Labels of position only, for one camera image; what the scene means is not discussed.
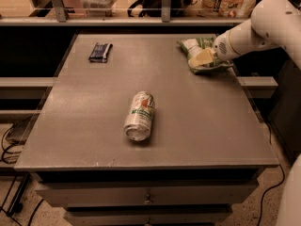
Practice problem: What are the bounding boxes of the dark blue snack bar wrapper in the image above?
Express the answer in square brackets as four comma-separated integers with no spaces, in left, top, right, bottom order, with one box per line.
[88,43,112,63]

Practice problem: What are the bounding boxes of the grey metal shelf rail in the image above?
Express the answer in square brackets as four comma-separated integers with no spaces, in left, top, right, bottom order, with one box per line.
[0,0,301,27]

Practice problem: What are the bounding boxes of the clear plastic container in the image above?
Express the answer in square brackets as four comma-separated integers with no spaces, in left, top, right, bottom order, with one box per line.
[81,0,117,17]

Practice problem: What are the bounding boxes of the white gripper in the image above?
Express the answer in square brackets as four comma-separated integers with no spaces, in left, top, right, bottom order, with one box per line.
[188,33,235,68]

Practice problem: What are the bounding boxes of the black backpack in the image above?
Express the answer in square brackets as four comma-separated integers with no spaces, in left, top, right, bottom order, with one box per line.
[127,0,197,17]

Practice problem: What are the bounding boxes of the grey drawer cabinet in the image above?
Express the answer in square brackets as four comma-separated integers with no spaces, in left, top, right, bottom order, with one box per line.
[16,34,277,226]

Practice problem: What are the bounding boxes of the white green 7up can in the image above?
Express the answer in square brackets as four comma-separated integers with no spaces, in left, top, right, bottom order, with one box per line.
[123,91,155,141]

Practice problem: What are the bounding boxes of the black cables left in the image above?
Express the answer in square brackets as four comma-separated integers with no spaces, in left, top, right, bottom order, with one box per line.
[0,116,45,226]

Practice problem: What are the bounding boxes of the colourful printed shopping bag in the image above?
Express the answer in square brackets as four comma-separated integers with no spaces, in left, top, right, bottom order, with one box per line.
[198,0,257,18]

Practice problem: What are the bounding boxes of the black floor cable right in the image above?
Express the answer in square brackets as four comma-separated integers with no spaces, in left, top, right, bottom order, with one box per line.
[255,122,286,226]

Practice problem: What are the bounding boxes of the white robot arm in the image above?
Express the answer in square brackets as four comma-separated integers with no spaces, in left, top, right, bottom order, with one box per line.
[188,0,301,226]

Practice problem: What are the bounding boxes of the green jalapeno chip bag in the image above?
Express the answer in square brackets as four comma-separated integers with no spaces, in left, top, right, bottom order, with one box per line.
[178,37,233,74]

